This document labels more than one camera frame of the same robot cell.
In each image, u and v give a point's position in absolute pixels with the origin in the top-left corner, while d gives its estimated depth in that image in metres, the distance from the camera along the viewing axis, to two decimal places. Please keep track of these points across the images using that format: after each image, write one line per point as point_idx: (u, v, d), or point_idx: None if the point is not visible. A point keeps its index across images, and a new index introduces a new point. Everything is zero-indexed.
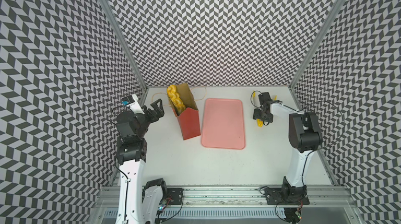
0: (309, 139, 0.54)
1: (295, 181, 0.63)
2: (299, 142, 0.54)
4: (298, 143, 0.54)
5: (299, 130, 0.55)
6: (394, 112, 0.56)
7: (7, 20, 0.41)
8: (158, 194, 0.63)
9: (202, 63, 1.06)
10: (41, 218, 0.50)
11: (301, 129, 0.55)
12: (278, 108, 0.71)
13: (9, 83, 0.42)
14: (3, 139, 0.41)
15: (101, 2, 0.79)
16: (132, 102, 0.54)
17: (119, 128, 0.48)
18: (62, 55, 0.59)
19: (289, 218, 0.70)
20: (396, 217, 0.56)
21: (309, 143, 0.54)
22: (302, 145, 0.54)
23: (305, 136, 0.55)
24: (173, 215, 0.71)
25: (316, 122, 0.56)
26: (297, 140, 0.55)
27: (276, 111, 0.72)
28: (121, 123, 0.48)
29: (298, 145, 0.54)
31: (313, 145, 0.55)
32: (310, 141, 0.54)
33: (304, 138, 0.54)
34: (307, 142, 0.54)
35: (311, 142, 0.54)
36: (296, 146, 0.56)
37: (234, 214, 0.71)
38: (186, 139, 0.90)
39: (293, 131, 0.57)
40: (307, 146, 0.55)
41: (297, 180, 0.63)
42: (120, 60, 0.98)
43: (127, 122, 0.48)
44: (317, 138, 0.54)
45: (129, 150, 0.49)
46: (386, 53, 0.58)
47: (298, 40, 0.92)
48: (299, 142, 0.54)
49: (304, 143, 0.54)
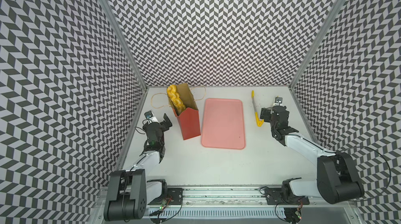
0: (348, 190, 0.42)
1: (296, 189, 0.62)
2: (335, 196, 0.41)
4: (334, 198, 0.42)
5: (334, 177, 0.43)
6: (395, 112, 0.56)
7: (7, 20, 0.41)
8: (156, 189, 0.63)
9: (202, 63, 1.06)
10: (41, 218, 0.50)
11: (333, 172, 0.43)
12: (299, 145, 0.57)
13: (9, 83, 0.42)
14: (4, 139, 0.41)
15: (101, 2, 0.79)
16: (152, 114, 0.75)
17: (150, 137, 0.67)
18: (63, 55, 0.59)
19: (289, 218, 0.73)
20: (396, 217, 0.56)
21: (348, 195, 0.42)
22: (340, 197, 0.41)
23: (342, 187, 0.42)
24: (174, 214, 0.71)
25: (352, 166, 0.44)
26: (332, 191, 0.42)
27: (292, 144, 0.60)
28: (150, 132, 0.65)
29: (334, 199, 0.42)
31: (352, 198, 0.42)
32: (349, 193, 0.42)
33: (342, 190, 0.42)
34: (345, 195, 0.42)
35: (351, 193, 0.42)
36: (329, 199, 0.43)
37: (234, 214, 0.71)
38: (186, 139, 0.90)
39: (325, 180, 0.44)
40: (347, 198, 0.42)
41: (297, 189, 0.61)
42: (120, 60, 0.98)
43: (153, 132, 0.65)
44: (357, 188, 0.42)
45: (153, 150, 0.63)
46: (386, 53, 0.58)
47: (298, 40, 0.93)
48: (335, 196, 0.41)
49: (342, 196, 0.42)
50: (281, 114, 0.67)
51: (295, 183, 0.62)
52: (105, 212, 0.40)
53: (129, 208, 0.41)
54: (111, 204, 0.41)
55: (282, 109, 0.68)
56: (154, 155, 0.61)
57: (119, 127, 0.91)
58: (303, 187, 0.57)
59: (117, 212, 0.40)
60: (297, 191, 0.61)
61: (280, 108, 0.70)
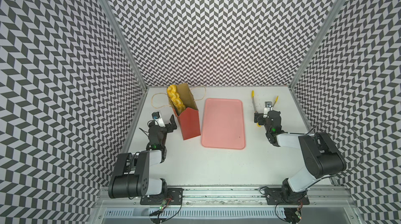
0: (329, 164, 0.46)
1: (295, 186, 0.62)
2: (320, 169, 0.45)
4: (319, 170, 0.46)
5: (316, 153, 0.48)
6: (395, 112, 0.56)
7: (7, 20, 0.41)
8: (157, 185, 0.63)
9: (202, 63, 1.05)
10: (41, 218, 0.50)
11: (315, 149, 0.48)
12: (285, 138, 0.65)
13: (9, 83, 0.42)
14: (3, 139, 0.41)
15: (101, 2, 0.79)
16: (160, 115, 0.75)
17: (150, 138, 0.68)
18: (62, 55, 0.59)
19: (289, 218, 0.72)
20: (396, 217, 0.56)
21: (331, 168, 0.46)
22: (323, 169, 0.46)
23: (325, 161, 0.47)
24: (174, 214, 0.71)
25: (331, 143, 0.50)
26: (317, 165, 0.46)
27: (280, 140, 0.68)
28: (152, 135, 0.68)
29: (319, 173, 0.46)
31: (335, 171, 0.46)
32: (331, 166, 0.46)
33: (324, 164, 0.46)
34: (328, 167, 0.46)
35: (333, 166, 0.46)
36: (316, 174, 0.47)
37: (234, 214, 0.71)
38: (186, 139, 0.90)
39: (309, 157, 0.49)
40: (330, 171, 0.46)
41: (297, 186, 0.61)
42: (120, 60, 0.98)
43: (155, 135, 0.68)
44: (338, 162, 0.46)
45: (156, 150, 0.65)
46: (386, 53, 0.58)
47: (298, 40, 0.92)
48: (320, 169, 0.45)
49: (325, 168, 0.46)
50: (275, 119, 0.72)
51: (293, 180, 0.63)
52: (109, 189, 0.43)
53: (132, 186, 0.43)
54: (115, 183, 0.43)
55: (276, 116, 0.74)
56: (158, 152, 0.66)
57: (119, 127, 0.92)
58: (299, 177, 0.59)
59: (120, 190, 0.43)
60: (295, 187, 0.62)
61: (274, 114, 0.75)
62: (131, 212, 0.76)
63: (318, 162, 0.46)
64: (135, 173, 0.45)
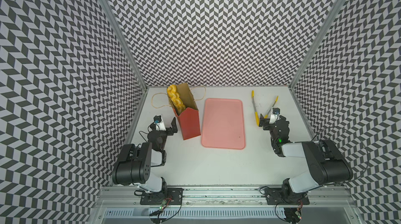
0: (335, 172, 0.45)
1: (296, 187, 0.62)
2: (325, 176, 0.44)
4: (324, 177, 0.44)
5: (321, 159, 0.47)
6: (395, 112, 0.56)
7: (7, 20, 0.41)
8: (157, 183, 0.64)
9: (202, 63, 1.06)
10: (41, 218, 0.50)
11: (319, 157, 0.47)
12: (290, 148, 0.64)
13: (9, 83, 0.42)
14: (3, 139, 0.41)
15: (101, 2, 0.79)
16: (161, 119, 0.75)
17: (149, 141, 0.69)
18: (62, 55, 0.59)
19: (289, 218, 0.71)
20: (396, 217, 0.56)
21: (336, 176, 0.44)
22: (328, 177, 0.44)
23: (331, 168, 0.45)
24: (174, 214, 0.71)
25: (337, 151, 0.49)
26: (321, 172, 0.45)
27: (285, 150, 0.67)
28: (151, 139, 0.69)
29: (323, 179, 0.44)
31: (341, 179, 0.44)
32: (335, 175, 0.44)
33: (329, 171, 0.45)
34: (333, 175, 0.44)
35: (339, 174, 0.44)
36: (320, 181, 0.46)
37: (234, 214, 0.71)
38: (186, 139, 0.90)
39: (314, 164, 0.48)
40: (335, 178, 0.44)
41: (297, 187, 0.61)
42: (120, 60, 0.98)
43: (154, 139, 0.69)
44: (345, 171, 0.45)
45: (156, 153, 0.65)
46: (386, 53, 0.58)
47: (298, 40, 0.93)
48: (324, 176, 0.44)
49: (330, 176, 0.44)
50: (283, 130, 0.70)
51: (293, 180, 0.63)
52: (113, 175, 0.45)
53: (136, 172, 0.45)
54: (119, 169, 0.45)
55: (285, 127, 0.71)
56: (158, 153, 0.68)
57: (119, 127, 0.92)
58: (301, 180, 0.58)
59: (124, 176, 0.45)
60: (296, 188, 0.62)
61: (283, 125, 0.72)
62: (131, 212, 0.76)
63: (322, 169, 0.45)
64: (138, 159, 0.48)
